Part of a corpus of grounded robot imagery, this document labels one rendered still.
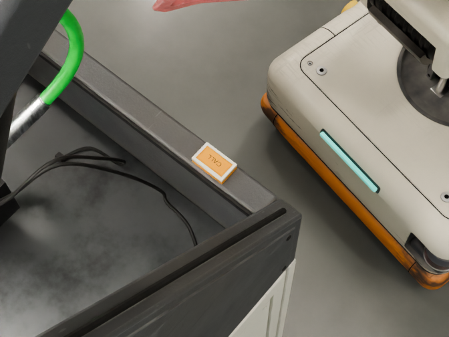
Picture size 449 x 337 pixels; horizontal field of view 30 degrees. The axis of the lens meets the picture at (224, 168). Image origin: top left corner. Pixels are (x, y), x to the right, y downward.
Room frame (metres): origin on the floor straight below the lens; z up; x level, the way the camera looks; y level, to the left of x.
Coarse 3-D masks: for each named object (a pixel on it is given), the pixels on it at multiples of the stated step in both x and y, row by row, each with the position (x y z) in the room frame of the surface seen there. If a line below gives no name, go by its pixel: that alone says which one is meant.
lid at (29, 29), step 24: (0, 0) 0.18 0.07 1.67; (24, 0) 0.18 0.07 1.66; (48, 0) 0.19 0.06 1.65; (72, 0) 0.20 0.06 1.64; (0, 24) 0.17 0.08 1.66; (24, 24) 0.18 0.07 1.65; (48, 24) 0.19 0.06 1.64; (0, 48) 0.17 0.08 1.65; (24, 48) 0.18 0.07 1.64; (0, 72) 0.17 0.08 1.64; (24, 72) 0.17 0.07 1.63; (0, 96) 0.16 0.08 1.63
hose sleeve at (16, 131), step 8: (32, 104) 0.42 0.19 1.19; (40, 104) 0.42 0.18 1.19; (48, 104) 0.42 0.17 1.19; (24, 112) 0.42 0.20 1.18; (32, 112) 0.41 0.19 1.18; (40, 112) 0.42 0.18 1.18; (16, 120) 0.41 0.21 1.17; (24, 120) 0.41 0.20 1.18; (32, 120) 0.41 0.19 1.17; (16, 128) 0.41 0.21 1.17; (24, 128) 0.41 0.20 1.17; (16, 136) 0.40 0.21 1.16; (8, 144) 0.40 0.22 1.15
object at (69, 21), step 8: (64, 16) 0.44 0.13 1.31; (72, 16) 0.45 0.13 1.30; (64, 24) 0.44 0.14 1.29; (72, 24) 0.44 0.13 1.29; (72, 32) 0.44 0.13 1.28; (80, 32) 0.44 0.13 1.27; (72, 40) 0.44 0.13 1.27; (80, 40) 0.44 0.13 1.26; (72, 48) 0.44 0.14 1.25; (80, 48) 0.44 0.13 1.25; (72, 56) 0.44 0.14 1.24; (80, 56) 0.44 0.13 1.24; (64, 64) 0.44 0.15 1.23; (72, 64) 0.44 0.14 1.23; (64, 72) 0.44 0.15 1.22; (72, 72) 0.44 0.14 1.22; (56, 80) 0.43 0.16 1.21; (64, 80) 0.43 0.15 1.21; (48, 88) 0.43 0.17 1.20; (56, 88) 0.43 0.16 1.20; (64, 88) 0.43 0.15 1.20; (40, 96) 0.43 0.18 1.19; (48, 96) 0.42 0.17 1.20; (56, 96) 0.43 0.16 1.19
